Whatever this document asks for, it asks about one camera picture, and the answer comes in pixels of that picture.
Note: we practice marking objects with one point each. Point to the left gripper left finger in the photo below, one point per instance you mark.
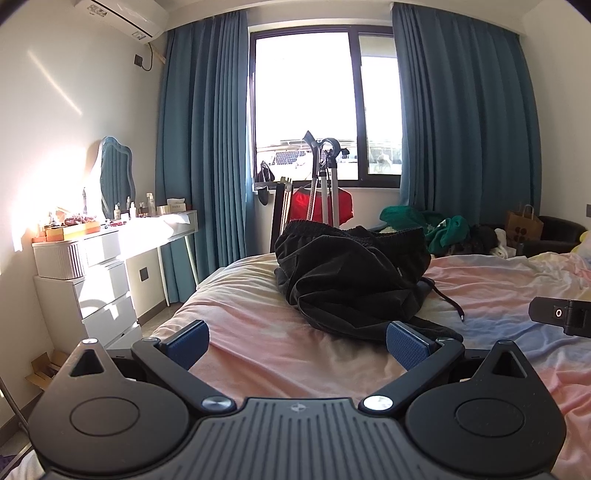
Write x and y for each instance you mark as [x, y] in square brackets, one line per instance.
[168, 362]

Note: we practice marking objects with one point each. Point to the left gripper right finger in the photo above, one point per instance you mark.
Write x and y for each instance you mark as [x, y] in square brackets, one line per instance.
[426, 362]

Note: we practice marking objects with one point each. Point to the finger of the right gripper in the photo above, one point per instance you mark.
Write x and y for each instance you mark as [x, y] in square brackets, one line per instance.
[573, 316]

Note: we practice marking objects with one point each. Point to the black corduroy pants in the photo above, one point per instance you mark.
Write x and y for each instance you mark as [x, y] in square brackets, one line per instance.
[354, 283]

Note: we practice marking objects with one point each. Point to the black armchair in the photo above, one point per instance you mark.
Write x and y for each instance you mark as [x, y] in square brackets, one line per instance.
[558, 236]

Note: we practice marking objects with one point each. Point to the brown paper bag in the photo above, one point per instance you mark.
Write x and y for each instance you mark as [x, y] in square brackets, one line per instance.
[522, 226]

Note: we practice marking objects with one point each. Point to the white dresser with drawers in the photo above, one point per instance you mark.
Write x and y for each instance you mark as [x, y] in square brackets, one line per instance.
[83, 290]

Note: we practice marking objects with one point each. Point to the white vanity desk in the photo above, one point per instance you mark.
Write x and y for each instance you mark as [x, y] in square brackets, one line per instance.
[151, 233]

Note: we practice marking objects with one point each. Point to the cardboard box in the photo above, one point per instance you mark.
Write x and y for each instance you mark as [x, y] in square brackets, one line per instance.
[45, 367]

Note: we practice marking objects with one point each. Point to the green sweatshirt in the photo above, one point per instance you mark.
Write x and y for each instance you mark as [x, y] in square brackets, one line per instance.
[440, 232]

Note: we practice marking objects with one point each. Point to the orange tray with cosmetics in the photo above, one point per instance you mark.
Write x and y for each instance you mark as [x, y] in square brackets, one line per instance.
[68, 229]

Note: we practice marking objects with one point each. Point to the wavy teal framed mirror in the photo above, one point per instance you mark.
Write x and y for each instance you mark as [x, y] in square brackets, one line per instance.
[109, 185]

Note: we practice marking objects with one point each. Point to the black wooden rack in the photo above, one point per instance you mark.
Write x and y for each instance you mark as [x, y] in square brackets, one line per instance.
[281, 209]

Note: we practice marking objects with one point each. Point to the teal right curtain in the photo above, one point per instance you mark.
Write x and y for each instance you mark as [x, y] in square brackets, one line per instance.
[471, 139]

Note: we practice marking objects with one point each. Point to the teal curtain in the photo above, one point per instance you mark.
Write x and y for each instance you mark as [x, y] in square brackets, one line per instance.
[202, 155]
[471, 139]

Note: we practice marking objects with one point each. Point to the teal left curtain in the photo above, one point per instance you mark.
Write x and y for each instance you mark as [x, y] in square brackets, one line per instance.
[202, 155]

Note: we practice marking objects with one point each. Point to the silver garment steamer stand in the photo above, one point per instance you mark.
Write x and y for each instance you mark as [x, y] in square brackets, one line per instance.
[324, 177]

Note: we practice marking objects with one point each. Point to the white air conditioner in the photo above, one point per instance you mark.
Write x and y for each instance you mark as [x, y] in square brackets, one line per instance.
[142, 20]

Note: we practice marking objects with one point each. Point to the window with dark frame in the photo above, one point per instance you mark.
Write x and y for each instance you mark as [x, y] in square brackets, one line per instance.
[333, 81]

